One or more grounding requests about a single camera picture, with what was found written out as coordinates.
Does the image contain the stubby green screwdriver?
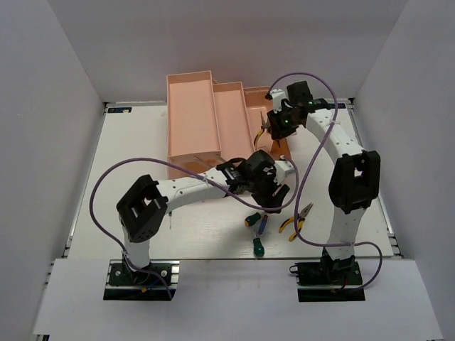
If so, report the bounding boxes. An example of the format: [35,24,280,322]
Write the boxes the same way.
[252,237,264,258]

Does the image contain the yellow long nose pliers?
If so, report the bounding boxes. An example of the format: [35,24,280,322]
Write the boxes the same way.
[278,202,314,234]

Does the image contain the left blue table sticker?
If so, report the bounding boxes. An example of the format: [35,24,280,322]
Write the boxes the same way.
[107,107,132,114]

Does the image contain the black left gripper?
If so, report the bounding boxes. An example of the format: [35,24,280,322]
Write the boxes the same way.
[247,168,289,213]

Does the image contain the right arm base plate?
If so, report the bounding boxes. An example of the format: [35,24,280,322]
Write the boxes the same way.
[289,251,365,303]

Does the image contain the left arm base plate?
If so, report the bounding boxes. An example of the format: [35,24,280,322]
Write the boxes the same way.
[103,260,180,301]

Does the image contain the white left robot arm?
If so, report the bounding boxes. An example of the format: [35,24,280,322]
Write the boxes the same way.
[116,150,296,283]

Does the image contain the blue handled screwdriver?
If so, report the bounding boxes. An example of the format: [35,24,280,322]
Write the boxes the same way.
[257,214,268,236]

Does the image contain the green orange handled screwdriver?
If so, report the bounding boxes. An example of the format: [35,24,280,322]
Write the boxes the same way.
[244,212,262,227]

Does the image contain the pink plastic toolbox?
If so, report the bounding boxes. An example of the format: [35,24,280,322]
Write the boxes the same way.
[166,71,291,173]

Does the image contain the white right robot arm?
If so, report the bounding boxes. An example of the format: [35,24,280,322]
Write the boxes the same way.
[266,81,380,283]

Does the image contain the black blue lock sticker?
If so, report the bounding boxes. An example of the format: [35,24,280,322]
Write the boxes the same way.
[331,103,346,109]

